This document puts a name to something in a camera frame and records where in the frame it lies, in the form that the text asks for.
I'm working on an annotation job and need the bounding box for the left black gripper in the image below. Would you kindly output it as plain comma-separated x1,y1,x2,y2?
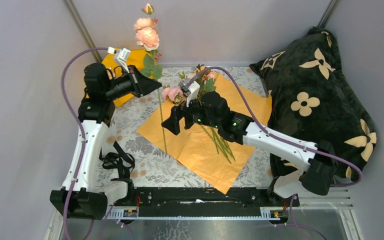
102,64,162,101

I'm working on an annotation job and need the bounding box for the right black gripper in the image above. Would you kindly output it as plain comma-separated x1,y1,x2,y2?
161,91,220,135

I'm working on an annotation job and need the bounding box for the orange wrapping paper sheet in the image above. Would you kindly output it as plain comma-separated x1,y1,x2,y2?
136,72,272,194

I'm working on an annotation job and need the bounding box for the pink fake flower stem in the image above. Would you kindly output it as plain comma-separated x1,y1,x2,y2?
133,3,169,155

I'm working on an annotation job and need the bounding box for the pink fake flower bunch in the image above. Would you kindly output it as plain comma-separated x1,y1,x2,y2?
161,63,236,163

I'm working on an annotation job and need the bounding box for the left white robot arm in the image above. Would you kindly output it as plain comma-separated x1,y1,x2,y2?
49,63,162,220

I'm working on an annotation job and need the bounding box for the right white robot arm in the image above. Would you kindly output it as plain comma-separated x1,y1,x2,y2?
161,91,337,206

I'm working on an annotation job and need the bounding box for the black floral plush blanket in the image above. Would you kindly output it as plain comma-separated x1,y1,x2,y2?
250,27,377,196

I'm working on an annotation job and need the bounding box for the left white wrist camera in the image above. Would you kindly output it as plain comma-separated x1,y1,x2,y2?
107,46,132,74

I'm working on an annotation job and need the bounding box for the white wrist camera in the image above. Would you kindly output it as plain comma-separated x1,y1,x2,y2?
181,81,200,107
107,46,132,74

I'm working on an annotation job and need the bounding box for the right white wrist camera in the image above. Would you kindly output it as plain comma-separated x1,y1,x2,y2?
181,81,200,107

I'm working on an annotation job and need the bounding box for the black strap bundle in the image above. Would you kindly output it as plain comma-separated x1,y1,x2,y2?
99,141,136,181

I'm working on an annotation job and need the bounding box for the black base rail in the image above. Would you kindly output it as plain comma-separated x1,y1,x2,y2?
108,187,300,221

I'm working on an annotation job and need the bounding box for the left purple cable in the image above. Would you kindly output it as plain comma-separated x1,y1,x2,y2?
61,47,127,240

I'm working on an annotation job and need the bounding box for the purple cable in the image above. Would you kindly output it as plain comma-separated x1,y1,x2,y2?
182,66,364,240
61,47,127,240

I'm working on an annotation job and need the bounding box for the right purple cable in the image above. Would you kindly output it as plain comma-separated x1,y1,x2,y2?
182,66,364,240

